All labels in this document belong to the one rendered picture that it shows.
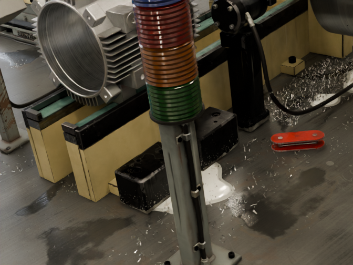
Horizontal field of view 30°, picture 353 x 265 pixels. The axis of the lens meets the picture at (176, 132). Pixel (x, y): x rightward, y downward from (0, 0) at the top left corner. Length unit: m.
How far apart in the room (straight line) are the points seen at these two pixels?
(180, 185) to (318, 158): 0.34
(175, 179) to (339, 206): 0.28
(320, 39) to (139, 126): 0.51
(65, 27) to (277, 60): 0.45
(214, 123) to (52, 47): 0.29
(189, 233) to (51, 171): 0.34
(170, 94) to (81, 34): 0.44
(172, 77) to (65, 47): 0.43
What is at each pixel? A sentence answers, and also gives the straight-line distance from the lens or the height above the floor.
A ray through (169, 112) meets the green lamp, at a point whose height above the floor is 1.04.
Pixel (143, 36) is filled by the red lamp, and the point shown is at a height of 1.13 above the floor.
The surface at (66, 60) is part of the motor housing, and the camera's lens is 1.10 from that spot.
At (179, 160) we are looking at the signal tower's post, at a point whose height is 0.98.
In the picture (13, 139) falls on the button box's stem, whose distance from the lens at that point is 1.26.
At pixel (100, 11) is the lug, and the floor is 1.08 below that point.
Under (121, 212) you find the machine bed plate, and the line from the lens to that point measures 1.00.
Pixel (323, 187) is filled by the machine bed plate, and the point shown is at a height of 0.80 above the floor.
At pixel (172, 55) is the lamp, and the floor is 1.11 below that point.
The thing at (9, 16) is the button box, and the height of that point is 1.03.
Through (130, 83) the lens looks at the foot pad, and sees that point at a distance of 1.00.
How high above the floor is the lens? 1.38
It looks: 30 degrees down
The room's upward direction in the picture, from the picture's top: 9 degrees counter-clockwise
